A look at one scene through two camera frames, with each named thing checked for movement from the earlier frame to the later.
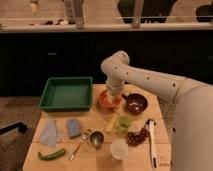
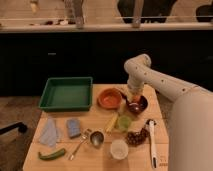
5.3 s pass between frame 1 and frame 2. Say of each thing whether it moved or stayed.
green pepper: stayed
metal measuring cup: stayed
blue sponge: stayed
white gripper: moved
